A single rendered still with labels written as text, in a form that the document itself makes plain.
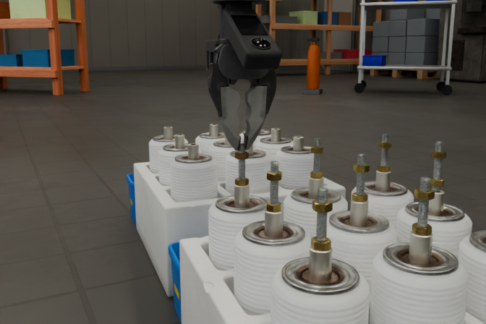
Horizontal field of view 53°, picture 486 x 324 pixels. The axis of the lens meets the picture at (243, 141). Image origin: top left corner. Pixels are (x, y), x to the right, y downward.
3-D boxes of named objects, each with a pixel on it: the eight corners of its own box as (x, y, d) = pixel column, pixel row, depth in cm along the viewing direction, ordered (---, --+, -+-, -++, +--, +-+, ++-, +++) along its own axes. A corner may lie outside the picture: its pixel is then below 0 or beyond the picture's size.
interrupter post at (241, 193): (253, 206, 70) (253, 184, 69) (241, 210, 68) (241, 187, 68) (241, 202, 71) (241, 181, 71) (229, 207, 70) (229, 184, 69)
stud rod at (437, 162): (432, 197, 66) (436, 142, 64) (430, 194, 67) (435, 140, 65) (440, 197, 66) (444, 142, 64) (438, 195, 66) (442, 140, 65)
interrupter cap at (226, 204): (278, 206, 70) (278, 201, 70) (243, 219, 65) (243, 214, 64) (240, 195, 75) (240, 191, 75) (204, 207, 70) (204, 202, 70)
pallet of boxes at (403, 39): (457, 77, 802) (463, 2, 780) (421, 79, 767) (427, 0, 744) (403, 74, 907) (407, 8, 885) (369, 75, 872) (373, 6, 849)
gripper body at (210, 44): (254, 80, 74) (254, -3, 71) (273, 84, 66) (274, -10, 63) (204, 81, 72) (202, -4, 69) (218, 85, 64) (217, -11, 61)
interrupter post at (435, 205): (429, 217, 65) (430, 194, 65) (421, 211, 68) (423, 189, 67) (446, 217, 65) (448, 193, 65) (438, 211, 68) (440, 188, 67)
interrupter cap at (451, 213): (417, 224, 63) (418, 219, 63) (396, 206, 70) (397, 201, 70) (475, 223, 63) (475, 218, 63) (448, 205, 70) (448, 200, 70)
